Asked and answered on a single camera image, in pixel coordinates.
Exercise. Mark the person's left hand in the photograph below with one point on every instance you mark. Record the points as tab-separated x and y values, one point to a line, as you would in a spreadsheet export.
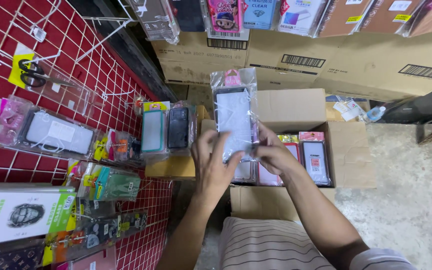
210	168

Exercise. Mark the person's right hand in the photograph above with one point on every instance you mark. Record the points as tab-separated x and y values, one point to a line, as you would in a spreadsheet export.
276	157

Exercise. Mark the clear phone case packet pink header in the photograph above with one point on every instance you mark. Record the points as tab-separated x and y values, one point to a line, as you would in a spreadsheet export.
234	112

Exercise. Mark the red rim phone case packet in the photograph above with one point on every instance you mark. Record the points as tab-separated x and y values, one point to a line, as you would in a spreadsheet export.
293	148

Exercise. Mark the small cardboard box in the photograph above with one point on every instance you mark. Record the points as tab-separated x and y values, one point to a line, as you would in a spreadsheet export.
171	167

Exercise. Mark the black rim phone case packet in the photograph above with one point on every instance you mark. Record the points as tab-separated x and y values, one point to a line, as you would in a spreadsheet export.
315	163

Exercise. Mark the open cardboard carton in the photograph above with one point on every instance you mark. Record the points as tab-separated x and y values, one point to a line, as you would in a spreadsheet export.
294	108

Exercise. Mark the teal rim phone case packet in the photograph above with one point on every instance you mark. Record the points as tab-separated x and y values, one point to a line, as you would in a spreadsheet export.
153	129

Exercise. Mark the carton with paper scraps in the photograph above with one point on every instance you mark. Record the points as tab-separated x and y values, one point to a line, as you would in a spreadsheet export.
345	108

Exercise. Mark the striped grey shorts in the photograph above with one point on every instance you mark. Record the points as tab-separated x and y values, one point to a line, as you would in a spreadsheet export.
268	245

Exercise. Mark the green phone case packet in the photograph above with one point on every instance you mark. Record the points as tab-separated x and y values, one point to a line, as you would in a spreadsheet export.
120	185

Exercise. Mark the orange pink accessory packet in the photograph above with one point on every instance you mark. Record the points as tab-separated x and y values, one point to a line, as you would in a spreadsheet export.
120	148

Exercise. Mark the clear plastic water bottle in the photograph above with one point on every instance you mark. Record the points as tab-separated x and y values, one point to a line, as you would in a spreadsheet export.
375	113

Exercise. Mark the stack of large cardboard cartons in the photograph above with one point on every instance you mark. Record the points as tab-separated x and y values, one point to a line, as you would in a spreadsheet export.
351	63

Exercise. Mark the yellow pink header packet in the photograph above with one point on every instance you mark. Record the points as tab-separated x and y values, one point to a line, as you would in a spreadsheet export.
75	174

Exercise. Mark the row of hanging phone case packets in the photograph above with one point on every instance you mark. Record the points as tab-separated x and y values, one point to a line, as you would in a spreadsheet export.
298	15

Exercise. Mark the grey shirt sleeve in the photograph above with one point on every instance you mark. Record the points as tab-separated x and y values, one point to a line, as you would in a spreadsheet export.
383	260

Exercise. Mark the dark wooden furniture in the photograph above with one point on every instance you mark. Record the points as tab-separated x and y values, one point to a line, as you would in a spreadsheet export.
426	108

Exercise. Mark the white green screen protector box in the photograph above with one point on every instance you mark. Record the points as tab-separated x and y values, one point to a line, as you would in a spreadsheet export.
21	215

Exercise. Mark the black scissors in clear pack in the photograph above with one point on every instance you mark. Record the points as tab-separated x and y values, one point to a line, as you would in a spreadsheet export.
36	75

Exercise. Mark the brown patterned phone case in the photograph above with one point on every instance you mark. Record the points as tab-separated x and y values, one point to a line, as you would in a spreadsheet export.
9	258

